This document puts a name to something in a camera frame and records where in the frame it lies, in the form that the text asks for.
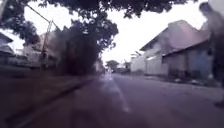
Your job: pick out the large dark tree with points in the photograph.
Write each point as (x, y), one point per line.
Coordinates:
(80, 50)

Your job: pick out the person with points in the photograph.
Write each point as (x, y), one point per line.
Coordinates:
(217, 50)

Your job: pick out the white wall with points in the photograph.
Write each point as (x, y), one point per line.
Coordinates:
(137, 64)

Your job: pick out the pale building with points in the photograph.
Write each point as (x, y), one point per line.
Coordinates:
(31, 51)

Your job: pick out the house with sloped roof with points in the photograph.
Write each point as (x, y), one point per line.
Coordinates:
(186, 43)

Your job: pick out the small distant tree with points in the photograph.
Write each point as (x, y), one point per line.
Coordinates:
(112, 64)

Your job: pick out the low building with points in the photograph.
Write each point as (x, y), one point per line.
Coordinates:
(6, 50)

